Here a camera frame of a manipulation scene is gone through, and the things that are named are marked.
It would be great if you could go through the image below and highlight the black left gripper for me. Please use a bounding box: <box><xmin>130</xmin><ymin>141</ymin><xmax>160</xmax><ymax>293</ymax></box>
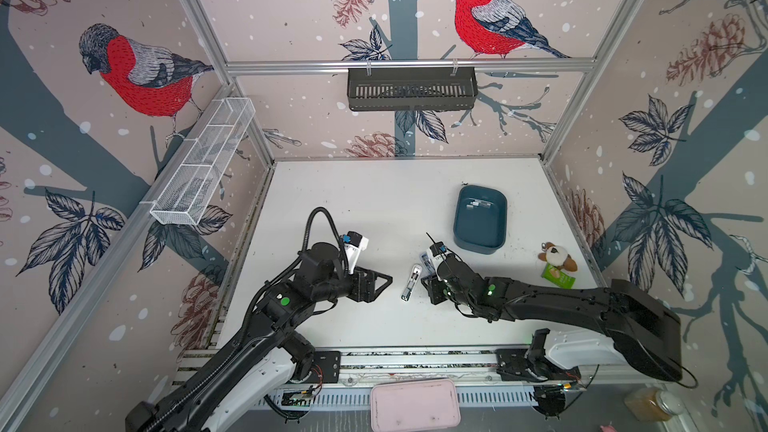
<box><xmin>315</xmin><ymin>262</ymin><xmax>395</xmax><ymax>302</ymax></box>

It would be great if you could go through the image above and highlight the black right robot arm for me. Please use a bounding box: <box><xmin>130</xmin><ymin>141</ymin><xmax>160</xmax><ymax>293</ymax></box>
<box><xmin>425</xmin><ymin>244</ymin><xmax>683</xmax><ymax>382</ymax></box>

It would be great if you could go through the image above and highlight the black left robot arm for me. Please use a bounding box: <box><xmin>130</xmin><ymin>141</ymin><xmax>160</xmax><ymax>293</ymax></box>
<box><xmin>125</xmin><ymin>207</ymin><xmax>392</xmax><ymax>431</ymax></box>

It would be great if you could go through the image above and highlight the teal plastic tray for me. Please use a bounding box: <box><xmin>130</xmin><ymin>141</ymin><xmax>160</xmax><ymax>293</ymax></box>
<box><xmin>453</xmin><ymin>185</ymin><xmax>508</xmax><ymax>255</ymax></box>

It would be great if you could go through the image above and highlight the green snack packet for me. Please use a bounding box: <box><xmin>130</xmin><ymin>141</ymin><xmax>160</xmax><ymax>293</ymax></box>
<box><xmin>541</xmin><ymin>264</ymin><xmax>575</xmax><ymax>290</ymax></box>

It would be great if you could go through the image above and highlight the brown plush dog toy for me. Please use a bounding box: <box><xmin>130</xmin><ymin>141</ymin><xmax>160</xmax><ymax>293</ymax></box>
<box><xmin>538</xmin><ymin>242</ymin><xmax>578</xmax><ymax>272</ymax></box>

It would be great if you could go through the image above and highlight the pink plastic box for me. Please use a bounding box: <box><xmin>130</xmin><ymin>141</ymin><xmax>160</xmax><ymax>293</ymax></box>
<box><xmin>370</xmin><ymin>378</ymin><xmax>461</xmax><ymax>432</ymax></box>

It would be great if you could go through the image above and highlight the amber glass jar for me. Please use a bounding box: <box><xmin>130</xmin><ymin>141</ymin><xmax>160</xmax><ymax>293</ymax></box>
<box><xmin>624</xmin><ymin>387</ymin><xmax>685</xmax><ymax>422</ymax></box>

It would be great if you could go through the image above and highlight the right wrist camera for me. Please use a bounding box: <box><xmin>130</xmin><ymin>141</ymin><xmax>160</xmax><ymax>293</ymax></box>
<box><xmin>429</xmin><ymin>242</ymin><xmax>448</xmax><ymax>260</ymax></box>

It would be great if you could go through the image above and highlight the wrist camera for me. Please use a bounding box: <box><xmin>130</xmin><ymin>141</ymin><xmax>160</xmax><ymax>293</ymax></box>
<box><xmin>342</xmin><ymin>231</ymin><xmax>369</xmax><ymax>275</ymax></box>
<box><xmin>429</xmin><ymin>242</ymin><xmax>448</xmax><ymax>260</ymax></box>

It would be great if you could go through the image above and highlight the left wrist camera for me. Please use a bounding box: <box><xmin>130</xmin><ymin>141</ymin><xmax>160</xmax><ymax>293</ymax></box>
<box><xmin>342</xmin><ymin>231</ymin><xmax>369</xmax><ymax>275</ymax></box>

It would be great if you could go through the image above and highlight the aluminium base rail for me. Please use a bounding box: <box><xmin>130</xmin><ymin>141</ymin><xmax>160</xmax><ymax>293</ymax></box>
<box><xmin>173</xmin><ymin>344</ymin><xmax>661</xmax><ymax>412</ymax></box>

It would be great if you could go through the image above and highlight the black wire hanging basket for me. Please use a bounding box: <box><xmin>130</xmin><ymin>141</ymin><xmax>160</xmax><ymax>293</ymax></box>
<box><xmin>347</xmin><ymin>66</ymin><xmax>479</xmax><ymax>113</ymax></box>

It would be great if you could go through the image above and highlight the white mesh wall shelf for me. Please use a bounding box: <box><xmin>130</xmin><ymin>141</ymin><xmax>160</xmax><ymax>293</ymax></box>
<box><xmin>150</xmin><ymin>97</ymin><xmax>255</xmax><ymax>226</ymax></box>

